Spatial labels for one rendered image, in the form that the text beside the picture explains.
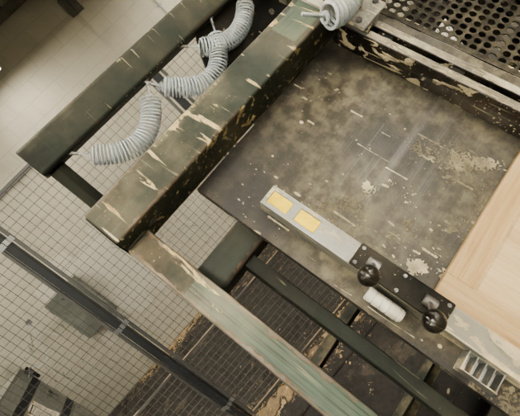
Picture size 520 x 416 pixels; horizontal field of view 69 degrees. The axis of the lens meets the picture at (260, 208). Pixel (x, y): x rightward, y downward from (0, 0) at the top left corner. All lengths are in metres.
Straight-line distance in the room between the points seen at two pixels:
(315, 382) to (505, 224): 0.50
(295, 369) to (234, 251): 0.29
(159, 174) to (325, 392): 0.52
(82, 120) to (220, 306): 0.76
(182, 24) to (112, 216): 0.79
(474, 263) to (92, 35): 5.16
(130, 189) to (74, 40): 4.79
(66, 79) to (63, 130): 4.19
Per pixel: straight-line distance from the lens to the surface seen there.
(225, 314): 0.74
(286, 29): 1.00
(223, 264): 0.85
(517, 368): 0.84
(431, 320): 0.66
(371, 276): 0.65
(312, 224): 0.78
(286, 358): 0.73
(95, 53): 5.47
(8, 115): 5.52
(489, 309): 0.86
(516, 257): 0.91
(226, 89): 0.89
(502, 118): 1.03
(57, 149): 1.25
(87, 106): 1.27
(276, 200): 0.80
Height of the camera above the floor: 1.91
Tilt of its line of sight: 16 degrees down
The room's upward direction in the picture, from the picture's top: 46 degrees counter-clockwise
